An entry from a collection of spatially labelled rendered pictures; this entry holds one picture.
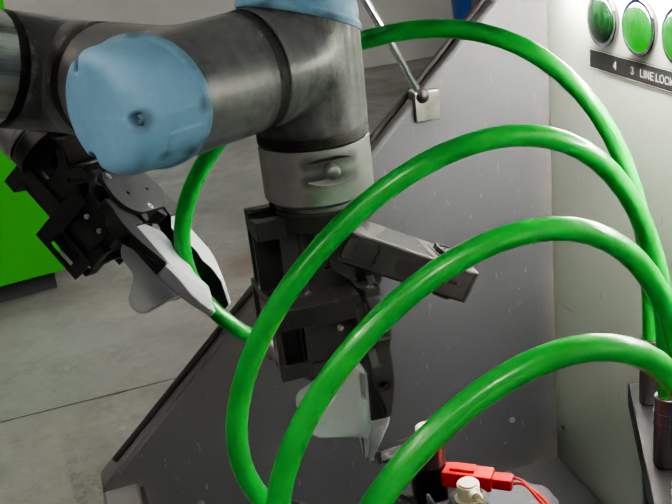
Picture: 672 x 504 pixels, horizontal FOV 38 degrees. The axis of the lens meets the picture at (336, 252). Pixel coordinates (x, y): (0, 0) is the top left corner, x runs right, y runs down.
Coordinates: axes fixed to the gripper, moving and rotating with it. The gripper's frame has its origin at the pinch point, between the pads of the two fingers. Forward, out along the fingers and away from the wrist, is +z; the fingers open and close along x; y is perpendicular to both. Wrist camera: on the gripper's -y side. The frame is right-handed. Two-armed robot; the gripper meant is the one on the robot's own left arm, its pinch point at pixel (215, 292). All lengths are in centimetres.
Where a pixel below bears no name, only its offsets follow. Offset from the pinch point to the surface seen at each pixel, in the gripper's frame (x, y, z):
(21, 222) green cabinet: -250, 178, -123
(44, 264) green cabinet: -258, 189, -107
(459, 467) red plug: 0.5, -6.0, 23.5
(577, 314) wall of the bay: -37.4, -11.9, 24.3
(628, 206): 4.5, -29.5, 16.8
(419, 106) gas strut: -26.9, -17.3, -3.0
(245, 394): 18.7, -6.8, 9.2
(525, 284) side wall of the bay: -38.9, -9.5, 18.1
